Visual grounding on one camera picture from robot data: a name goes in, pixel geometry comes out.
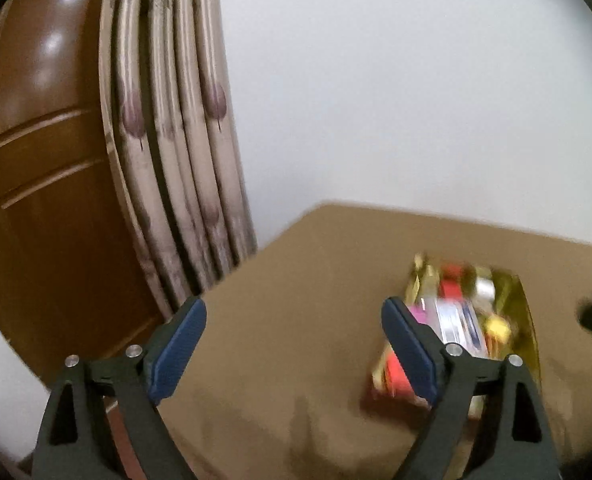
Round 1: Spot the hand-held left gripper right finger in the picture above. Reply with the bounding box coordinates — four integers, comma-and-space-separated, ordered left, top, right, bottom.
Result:
381, 296, 561, 480

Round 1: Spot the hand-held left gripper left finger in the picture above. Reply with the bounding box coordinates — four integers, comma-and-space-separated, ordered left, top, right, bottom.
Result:
31, 295, 207, 480

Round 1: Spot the red rounded compact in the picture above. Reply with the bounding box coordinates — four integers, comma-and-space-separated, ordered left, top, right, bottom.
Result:
373, 345, 427, 401

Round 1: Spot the large white printed box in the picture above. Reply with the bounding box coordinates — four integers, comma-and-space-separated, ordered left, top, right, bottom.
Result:
408, 296, 491, 361

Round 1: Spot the shiny gold tray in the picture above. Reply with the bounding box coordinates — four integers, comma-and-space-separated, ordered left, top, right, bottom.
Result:
371, 252, 544, 421

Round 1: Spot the small yellow box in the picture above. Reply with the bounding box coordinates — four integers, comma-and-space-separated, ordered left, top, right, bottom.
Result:
483, 315, 514, 346

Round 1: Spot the red box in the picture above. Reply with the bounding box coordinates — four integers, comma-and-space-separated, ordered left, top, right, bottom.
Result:
438, 262, 471, 301

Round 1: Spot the small white box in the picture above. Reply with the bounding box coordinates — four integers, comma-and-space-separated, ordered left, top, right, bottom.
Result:
476, 277, 499, 306

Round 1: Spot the brown wooden door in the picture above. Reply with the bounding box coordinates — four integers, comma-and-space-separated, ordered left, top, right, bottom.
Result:
0, 0, 171, 386

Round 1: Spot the floral beige curtain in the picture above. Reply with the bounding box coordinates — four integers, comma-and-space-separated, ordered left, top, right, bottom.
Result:
98, 0, 259, 318

